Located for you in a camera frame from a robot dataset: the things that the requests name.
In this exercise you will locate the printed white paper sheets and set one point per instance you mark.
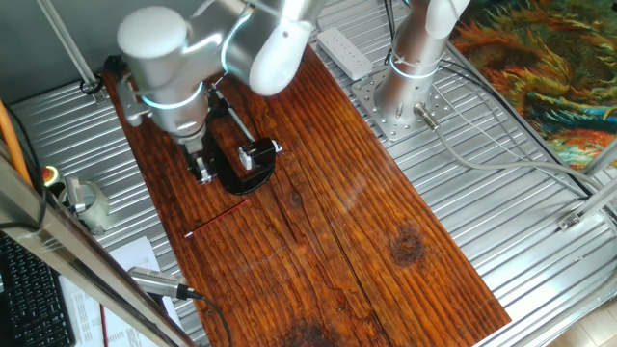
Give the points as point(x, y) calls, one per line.
point(130, 255)

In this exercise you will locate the silver ribbed camera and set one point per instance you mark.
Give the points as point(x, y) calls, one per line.
point(156, 282)

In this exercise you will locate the aluminium frame post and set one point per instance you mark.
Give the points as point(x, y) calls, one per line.
point(67, 43)

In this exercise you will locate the black keyboard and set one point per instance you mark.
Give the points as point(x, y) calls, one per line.
point(34, 299)

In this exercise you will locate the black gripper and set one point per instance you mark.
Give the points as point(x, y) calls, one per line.
point(196, 150)

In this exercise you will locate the red pencil with eraser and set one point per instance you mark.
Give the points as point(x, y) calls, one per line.
point(217, 219)

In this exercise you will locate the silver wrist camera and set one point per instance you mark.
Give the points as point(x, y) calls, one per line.
point(129, 103)

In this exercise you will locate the red pen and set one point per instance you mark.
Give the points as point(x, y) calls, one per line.
point(103, 328)

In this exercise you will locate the steel frame beam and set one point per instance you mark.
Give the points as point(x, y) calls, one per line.
point(72, 246)

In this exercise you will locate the white power strip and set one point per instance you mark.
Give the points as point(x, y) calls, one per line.
point(344, 53)

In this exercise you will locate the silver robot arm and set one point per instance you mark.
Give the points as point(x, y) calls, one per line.
point(164, 72)

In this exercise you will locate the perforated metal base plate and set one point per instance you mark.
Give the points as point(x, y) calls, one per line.
point(366, 103)

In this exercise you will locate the aluminium frame strut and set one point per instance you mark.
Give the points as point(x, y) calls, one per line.
point(593, 205)
point(602, 159)

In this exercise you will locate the clear tape roll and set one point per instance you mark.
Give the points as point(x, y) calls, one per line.
point(96, 207)

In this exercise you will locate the red emergency stop button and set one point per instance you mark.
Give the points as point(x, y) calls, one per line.
point(49, 174)

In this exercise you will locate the colourful painted cloth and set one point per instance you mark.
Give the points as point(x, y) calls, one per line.
point(549, 67)

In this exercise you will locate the small metal bracket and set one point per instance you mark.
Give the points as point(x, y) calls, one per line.
point(74, 193)

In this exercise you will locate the brown wooden board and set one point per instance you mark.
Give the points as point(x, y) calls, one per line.
point(337, 217)

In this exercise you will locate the orange tube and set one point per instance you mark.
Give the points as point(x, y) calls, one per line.
point(12, 140)

